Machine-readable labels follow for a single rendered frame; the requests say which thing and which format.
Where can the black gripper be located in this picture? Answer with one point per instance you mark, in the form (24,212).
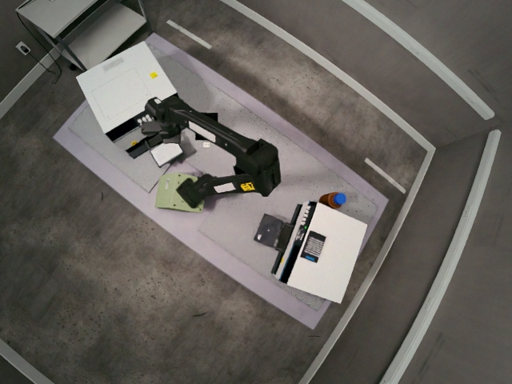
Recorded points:
(175,136)

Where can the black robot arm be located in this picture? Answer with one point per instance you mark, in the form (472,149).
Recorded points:
(262,167)

